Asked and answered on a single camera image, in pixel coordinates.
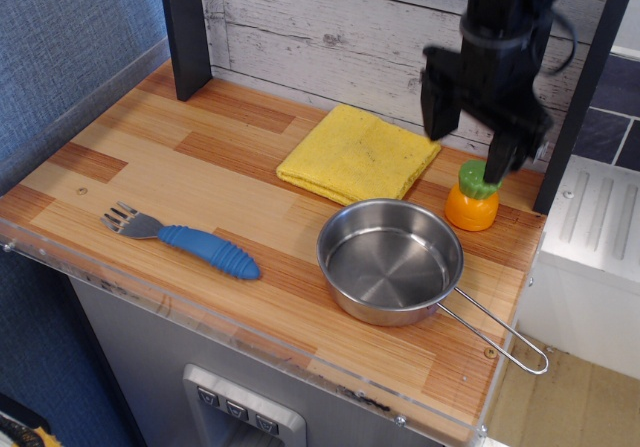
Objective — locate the dark frame post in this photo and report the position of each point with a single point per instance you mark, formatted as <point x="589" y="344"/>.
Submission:
<point x="605" y="34"/>
<point x="188" y="44"/>

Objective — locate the stainless steel pan wire handle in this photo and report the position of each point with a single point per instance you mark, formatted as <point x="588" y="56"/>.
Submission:
<point x="392" y="263"/>

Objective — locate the white ribbed side unit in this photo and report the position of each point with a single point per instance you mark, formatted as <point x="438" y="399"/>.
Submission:
<point x="583" y="296"/>

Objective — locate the blue handled metal fork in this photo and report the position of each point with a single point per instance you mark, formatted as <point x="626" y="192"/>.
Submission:
<point x="218" y="252"/>

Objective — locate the dark left frame post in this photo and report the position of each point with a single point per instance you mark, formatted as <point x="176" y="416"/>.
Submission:
<point x="188" y="44"/>

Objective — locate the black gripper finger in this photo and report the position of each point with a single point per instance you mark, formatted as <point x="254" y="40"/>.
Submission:
<point x="508" y="152"/>
<point x="440" y="107"/>

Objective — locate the orange toy carrot green top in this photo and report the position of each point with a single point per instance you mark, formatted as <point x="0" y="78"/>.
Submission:
<point x="472" y="203"/>

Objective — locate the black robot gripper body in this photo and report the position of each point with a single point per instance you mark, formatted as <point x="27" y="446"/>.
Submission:
<point x="494" y="80"/>

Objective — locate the yellow black object floor corner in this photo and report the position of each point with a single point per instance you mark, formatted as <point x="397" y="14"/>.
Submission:
<point x="21" y="435"/>

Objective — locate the yellow folded towel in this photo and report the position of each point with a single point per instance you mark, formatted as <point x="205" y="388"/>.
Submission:
<point x="352" y="155"/>

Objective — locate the dark right frame post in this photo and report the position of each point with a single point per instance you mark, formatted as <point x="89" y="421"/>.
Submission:
<point x="605" y="34"/>

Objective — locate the clear acrylic table edge guard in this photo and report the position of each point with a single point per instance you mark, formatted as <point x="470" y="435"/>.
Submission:
<point x="149" y="334"/>

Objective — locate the silver dispenser button panel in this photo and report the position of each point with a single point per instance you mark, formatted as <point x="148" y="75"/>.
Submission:
<point x="228" y="414"/>

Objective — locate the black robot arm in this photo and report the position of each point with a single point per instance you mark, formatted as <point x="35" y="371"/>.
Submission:
<point x="508" y="18"/>

